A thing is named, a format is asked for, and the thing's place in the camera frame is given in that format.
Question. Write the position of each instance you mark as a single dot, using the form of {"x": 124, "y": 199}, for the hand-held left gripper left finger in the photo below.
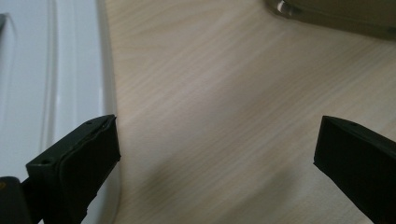
{"x": 74, "y": 174}

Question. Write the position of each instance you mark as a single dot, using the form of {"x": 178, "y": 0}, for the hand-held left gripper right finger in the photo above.
{"x": 358, "y": 161}

